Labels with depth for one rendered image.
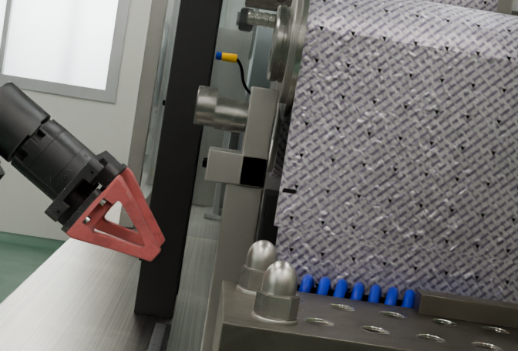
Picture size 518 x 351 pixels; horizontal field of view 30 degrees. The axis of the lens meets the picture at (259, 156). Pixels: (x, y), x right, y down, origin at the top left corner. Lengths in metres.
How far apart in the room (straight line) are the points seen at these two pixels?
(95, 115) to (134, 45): 0.53
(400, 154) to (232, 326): 0.28
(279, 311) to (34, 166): 0.28
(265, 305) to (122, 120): 5.78
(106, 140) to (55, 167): 5.63
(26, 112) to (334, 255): 0.31
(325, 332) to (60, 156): 0.30
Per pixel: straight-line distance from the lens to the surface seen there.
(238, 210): 0.98
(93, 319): 1.20
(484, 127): 0.92
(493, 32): 0.94
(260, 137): 0.96
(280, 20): 0.92
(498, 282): 0.94
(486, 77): 0.92
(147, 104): 1.92
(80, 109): 6.52
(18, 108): 0.89
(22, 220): 6.64
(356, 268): 0.91
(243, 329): 0.71
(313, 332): 0.73
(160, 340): 1.14
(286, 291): 0.73
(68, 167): 0.87
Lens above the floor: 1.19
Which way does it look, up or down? 3 degrees down
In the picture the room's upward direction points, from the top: 9 degrees clockwise
